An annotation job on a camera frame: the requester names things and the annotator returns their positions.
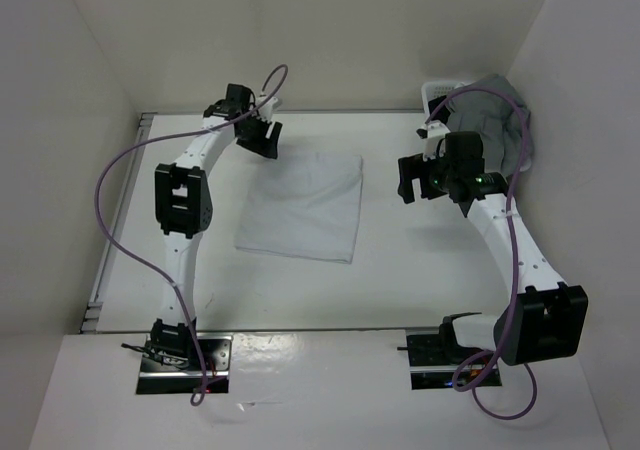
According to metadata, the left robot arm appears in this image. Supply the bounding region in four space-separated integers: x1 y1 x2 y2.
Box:
147 84 282 370

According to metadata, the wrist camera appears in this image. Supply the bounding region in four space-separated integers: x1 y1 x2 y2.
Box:
416 120 450 161
253 95 281 123

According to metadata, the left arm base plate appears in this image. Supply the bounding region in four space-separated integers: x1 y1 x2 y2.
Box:
136 334 233 395

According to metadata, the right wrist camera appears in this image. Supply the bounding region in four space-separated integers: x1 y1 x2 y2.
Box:
416 120 450 161

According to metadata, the white laundry basket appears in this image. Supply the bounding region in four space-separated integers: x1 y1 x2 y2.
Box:
421 80 532 174

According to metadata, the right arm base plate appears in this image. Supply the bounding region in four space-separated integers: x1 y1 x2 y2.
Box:
397 327 478 390

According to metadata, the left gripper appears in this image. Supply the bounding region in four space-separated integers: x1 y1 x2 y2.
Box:
237 111 283 160

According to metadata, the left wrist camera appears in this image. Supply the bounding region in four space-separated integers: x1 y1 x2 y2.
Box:
253 95 281 123

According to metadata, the white skirt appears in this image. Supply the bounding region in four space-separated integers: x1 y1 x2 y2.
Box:
234 152 363 264

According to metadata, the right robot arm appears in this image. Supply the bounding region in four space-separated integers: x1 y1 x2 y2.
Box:
398 123 588 366

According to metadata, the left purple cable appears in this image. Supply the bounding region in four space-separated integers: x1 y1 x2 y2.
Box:
94 63 290 406

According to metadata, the grey skirt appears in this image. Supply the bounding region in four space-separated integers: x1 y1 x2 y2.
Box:
446 91 522 177

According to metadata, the aluminium table edge rail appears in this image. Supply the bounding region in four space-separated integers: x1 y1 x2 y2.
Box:
78 112 157 335

